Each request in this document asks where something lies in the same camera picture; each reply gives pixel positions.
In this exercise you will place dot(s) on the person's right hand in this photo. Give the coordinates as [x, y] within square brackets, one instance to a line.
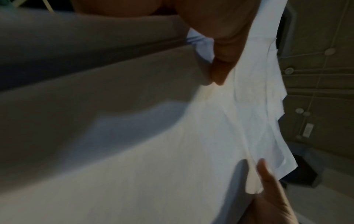
[272, 205]

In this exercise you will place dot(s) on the person's left hand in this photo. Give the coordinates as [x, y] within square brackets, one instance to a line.
[215, 19]

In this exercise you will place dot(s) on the white cloth sheet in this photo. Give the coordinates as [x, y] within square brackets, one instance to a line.
[155, 153]

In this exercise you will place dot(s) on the grey cabinet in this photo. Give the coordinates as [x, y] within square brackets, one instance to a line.
[289, 30]

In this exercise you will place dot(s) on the white rectangular ceiling device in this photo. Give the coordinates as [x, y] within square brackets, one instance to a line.
[307, 129]

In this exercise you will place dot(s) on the round white ceiling fixture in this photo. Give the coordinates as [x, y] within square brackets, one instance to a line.
[289, 70]
[299, 110]
[330, 51]

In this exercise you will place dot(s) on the grey cushion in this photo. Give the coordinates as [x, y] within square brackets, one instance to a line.
[83, 43]

